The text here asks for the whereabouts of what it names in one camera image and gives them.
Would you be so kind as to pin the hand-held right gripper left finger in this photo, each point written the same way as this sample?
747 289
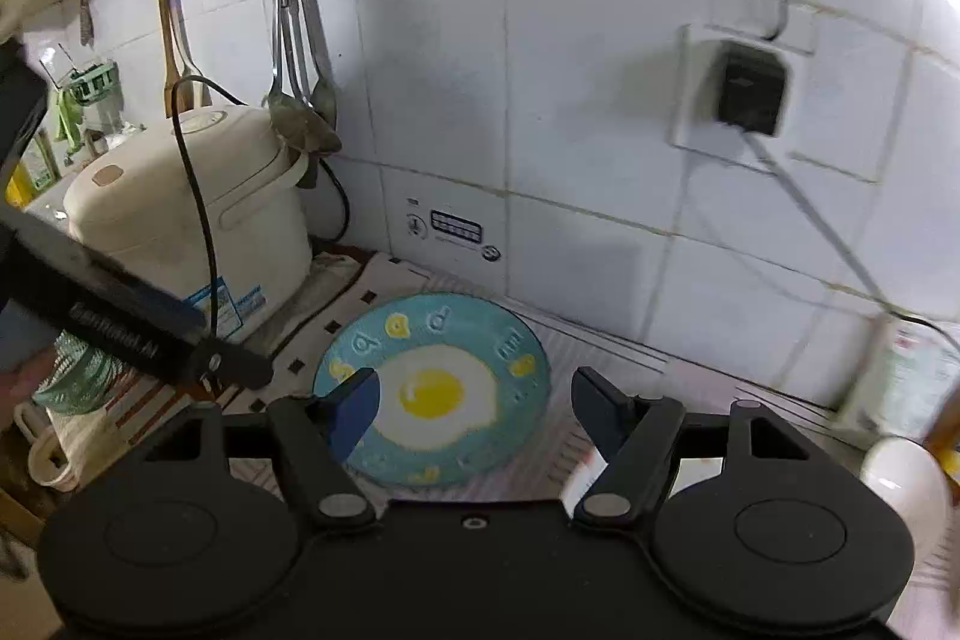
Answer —
358 411

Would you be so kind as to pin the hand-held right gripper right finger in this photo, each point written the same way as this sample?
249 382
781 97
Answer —
596 411

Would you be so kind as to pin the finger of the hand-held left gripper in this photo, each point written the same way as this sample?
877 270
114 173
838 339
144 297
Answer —
236 366

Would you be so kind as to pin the blue egg-print plate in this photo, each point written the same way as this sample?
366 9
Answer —
450 340

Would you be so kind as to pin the white black-rimmed bowl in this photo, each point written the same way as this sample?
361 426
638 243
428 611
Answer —
904 482

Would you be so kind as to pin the line-patterned counter mat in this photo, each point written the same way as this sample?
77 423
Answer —
585 351

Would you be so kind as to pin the yellow-label bottle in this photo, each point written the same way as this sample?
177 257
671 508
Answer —
37 168

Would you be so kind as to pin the cream rice cooker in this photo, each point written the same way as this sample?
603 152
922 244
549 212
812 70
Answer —
225 212

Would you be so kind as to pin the white mug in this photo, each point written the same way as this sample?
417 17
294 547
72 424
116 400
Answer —
45 452

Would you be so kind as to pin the metal ladle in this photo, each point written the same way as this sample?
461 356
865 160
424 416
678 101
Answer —
304 130

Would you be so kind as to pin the wooden spatula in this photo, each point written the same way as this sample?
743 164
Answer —
176 40

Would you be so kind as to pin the white plastic packet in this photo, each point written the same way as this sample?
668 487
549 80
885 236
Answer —
911 377

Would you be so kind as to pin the black plug in socket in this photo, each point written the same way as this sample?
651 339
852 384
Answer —
694 108

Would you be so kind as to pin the black power plug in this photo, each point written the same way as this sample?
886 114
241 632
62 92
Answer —
752 89

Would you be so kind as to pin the white wall sticker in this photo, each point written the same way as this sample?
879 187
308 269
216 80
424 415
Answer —
450 227

